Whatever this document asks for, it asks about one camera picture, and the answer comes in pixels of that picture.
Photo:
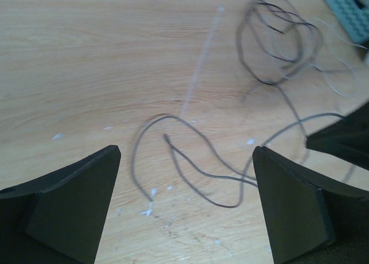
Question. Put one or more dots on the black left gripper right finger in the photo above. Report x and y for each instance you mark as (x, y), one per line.
(310, 218)

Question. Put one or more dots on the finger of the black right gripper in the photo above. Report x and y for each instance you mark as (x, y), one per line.
(346, 139)

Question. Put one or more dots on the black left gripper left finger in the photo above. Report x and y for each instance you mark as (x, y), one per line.
(59, 217)

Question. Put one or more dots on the light blue perforated basket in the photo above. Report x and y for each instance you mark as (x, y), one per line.
(353, 17)

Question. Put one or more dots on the white zip tie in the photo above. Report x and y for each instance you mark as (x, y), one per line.
(201, 59)

